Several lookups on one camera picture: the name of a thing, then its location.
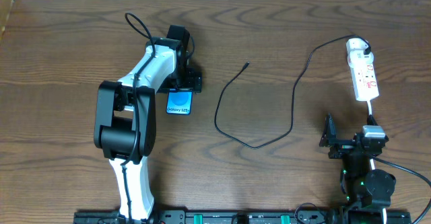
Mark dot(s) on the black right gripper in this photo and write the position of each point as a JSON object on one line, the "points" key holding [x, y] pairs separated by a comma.
{"points": [[347, 144]]}

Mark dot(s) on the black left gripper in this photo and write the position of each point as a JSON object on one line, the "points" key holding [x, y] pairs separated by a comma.
{"points": [[190, 83]]}

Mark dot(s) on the blue Galaxy smartphone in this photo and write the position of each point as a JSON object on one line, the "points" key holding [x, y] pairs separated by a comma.
{"points": [[179, 102]]}

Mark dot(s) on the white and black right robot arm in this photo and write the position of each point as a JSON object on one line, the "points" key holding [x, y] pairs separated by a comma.
{"points": [[368, 190]]}

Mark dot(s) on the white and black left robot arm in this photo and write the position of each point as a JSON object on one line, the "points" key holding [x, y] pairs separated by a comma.
{"points": [[125, 124]]}

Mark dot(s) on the white charger plug adapter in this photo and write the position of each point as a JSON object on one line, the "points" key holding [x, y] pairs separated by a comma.
{"points": [[358, 52]]}

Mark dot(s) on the white power strip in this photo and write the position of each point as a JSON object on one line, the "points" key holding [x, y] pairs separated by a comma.
{"points": [[364, 82]]}

